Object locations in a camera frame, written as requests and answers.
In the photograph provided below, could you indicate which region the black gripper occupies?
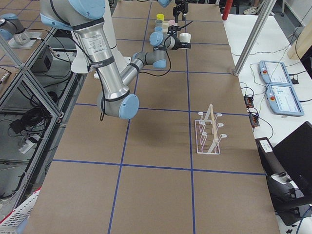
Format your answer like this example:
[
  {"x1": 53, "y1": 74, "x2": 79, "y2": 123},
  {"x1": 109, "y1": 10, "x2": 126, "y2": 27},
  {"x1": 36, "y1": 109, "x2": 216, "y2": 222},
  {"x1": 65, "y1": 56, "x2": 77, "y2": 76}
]
[
  {"x1": 173, "y1": 0, "x2": 188, "y2": 23},
  {"x1": 174, "y1": 40, "x2": 191, "y2": 50}
]

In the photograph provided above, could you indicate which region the white ikea cup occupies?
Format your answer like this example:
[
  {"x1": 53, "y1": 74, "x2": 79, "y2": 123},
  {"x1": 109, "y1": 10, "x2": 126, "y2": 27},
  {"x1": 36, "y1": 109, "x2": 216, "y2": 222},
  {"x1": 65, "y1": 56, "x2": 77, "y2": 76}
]
[{"x1": 179, "y1": 33, "x2": 191, "y2": 43}]

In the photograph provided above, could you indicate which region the pink ikea cup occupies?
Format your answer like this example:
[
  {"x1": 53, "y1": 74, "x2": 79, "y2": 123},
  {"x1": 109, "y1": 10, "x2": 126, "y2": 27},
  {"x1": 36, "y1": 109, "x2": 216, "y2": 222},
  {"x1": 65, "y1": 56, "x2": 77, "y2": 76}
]
[{"x1": 168, "y1": 20, "x2": 177, "y2": 26}]

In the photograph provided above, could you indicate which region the yellow ikea cup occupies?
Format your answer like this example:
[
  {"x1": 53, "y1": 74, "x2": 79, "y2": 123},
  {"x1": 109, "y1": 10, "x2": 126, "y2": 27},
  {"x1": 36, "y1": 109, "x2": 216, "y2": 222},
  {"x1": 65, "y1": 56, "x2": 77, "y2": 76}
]
[{"x1": 156, "y1": 13, "x2": 165, "y2": 21}]

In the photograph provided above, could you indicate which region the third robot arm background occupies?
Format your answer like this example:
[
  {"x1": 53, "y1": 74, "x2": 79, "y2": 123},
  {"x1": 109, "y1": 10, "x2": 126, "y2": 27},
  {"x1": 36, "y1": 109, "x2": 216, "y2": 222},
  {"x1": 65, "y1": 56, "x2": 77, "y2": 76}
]
[{"x1": 0, "y1": 13, "x2": 25, "y2": 40}]

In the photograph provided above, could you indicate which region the grey ikea cup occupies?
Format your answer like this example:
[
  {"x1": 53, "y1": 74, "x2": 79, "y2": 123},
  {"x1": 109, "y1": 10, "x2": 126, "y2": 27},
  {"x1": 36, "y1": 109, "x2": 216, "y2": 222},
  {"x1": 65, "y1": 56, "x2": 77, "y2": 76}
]
[{"x1": 155, "y1": 19, "x2": 163, "y2": 27}]

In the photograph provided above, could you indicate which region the light blue ikea cup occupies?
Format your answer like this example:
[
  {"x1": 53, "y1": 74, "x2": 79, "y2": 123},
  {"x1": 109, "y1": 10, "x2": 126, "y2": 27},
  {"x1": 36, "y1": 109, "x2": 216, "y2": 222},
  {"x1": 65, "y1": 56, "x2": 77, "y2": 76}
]
[{"x1": 154, "y1": 26, "x2": 163, "y2": 33}]

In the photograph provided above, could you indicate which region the red fire extinguisher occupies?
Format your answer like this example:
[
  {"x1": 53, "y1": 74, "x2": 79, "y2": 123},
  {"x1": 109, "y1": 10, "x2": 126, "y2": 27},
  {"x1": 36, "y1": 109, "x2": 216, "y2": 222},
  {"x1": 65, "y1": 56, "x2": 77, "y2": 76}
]
[{"x1": 222, "y1": 0, "x2": 233, "y2": 20}]

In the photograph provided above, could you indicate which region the black usb hub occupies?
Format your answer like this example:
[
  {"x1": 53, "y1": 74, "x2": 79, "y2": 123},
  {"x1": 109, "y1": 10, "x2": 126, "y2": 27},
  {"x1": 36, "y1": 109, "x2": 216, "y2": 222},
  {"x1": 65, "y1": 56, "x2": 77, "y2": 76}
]
[
  {"x1": 249, "y1": 112, "x2": 260, "y2": 128},
  {"x1": 244, "y1": 96, "x2": 254, "y2": 108}
]

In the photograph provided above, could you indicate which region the upper teach pendant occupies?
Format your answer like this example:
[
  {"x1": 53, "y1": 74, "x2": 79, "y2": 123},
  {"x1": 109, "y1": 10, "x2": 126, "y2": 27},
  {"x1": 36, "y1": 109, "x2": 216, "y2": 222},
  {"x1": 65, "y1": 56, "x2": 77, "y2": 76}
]
[{"x1": 259, "y1": 60, "x2": 292, "y2": 85}]

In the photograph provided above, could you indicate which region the teach pendant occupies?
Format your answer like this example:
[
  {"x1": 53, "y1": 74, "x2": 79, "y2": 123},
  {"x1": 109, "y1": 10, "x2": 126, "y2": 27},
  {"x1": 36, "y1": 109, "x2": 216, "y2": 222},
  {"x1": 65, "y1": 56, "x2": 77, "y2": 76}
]
[
  {"x1": 259, "y1": 60, "x2": 292, "y2": 85},
  {"x1": 266, "y1": 84, "x2": 304, "y2": 117}
]

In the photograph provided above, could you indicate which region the lower teach pendant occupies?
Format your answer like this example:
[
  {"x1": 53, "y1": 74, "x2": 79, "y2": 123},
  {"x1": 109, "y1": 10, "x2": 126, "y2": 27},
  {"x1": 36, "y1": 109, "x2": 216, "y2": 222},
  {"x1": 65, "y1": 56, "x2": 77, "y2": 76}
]
[{"x1": 266, "y1": 84, "x2": 304, "y2": 117}]

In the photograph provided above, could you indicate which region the black laptop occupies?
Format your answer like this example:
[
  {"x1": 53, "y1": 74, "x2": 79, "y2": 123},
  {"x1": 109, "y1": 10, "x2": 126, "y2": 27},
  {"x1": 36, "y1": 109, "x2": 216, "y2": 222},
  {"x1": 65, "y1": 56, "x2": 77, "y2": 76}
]
[{"x1": 273, "y1": 121, "x2": 312, "y2": 195}]

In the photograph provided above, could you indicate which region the white power strip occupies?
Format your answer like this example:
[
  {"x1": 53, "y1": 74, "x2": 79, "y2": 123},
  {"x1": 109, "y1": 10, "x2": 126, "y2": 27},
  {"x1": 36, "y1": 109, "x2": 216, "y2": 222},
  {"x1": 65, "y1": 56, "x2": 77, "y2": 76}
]
[{"x1": 19, "y1": 135, "x2": 39, "y2": 154}]

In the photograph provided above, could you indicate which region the aluminium frame post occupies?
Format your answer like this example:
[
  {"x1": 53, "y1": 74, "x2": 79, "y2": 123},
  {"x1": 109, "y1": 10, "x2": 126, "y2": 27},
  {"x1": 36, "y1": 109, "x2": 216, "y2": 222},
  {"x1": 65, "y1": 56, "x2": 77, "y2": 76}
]
[{"x1": 233, "y1": 0, "x2": 276, "y2": 76}]

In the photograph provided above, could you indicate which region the white wire cup rack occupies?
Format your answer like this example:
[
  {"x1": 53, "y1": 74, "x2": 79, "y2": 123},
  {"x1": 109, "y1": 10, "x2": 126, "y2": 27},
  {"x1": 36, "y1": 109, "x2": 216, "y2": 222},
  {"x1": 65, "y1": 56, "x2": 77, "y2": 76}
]
[{"x1": 195, "y1": 104, "x2": 227, "y2": 155}]

